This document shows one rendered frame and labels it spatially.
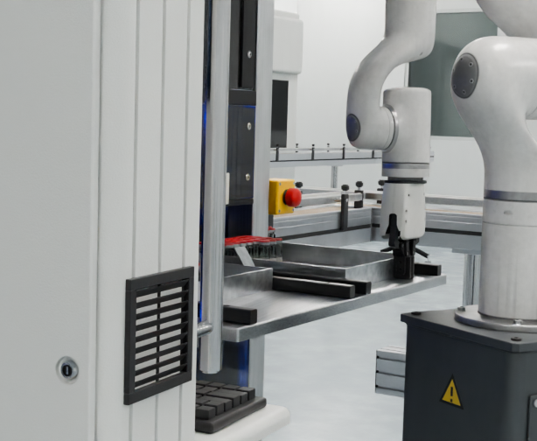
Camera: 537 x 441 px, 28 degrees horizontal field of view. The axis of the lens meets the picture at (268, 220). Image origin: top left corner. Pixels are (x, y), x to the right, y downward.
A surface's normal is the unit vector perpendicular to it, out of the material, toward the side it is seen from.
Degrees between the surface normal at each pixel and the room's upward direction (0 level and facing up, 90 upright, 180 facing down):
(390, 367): 90
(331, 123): 90
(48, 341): 90
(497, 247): 90
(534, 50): 47
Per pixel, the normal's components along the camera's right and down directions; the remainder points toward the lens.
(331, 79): -0.53, 0.06
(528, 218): -0.11, 0.09
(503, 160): -0.64, 0.29
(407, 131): 0.37, 0.09
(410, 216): 0.80, 0.07
